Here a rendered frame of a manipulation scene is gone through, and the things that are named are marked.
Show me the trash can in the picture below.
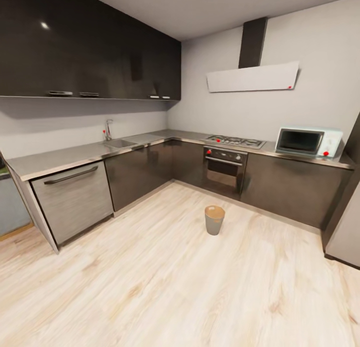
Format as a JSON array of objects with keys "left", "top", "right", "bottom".
[{"left": 204, "top": 205, "right": 226, "bottom": 236}]

